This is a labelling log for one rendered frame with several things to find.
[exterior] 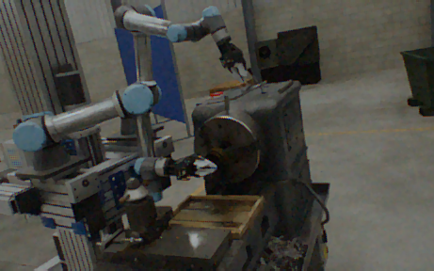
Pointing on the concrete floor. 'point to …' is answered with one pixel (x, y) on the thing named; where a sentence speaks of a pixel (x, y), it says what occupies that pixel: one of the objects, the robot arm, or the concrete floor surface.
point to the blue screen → (168, 103)
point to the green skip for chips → (433, 79)
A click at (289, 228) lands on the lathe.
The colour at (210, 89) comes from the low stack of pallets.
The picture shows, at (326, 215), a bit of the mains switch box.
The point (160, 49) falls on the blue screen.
